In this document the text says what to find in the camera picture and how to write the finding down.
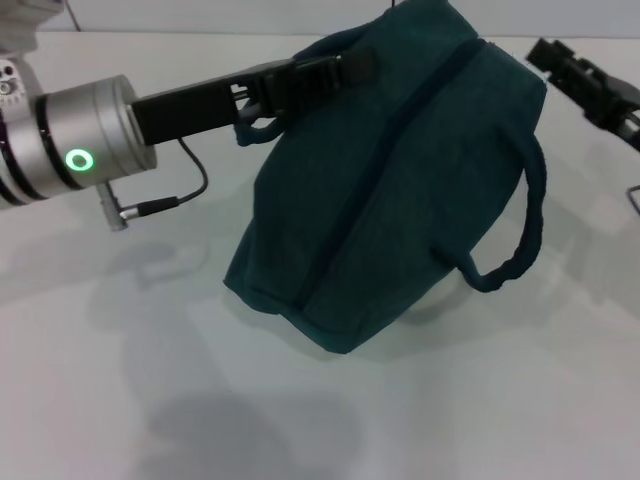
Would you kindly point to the dark teal insulated lunch bag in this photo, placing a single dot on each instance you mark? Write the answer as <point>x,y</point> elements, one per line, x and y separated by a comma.
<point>400,200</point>

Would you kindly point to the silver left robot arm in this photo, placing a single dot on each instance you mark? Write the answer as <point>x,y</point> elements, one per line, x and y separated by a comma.
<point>75,145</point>

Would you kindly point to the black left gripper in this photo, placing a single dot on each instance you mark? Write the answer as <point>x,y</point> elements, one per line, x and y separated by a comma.
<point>190,110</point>

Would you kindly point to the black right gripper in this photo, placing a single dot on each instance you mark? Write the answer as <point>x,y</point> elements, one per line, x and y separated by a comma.
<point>617,100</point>

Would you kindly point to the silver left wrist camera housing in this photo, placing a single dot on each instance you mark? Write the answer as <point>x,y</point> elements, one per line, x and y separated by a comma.
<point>20,30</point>

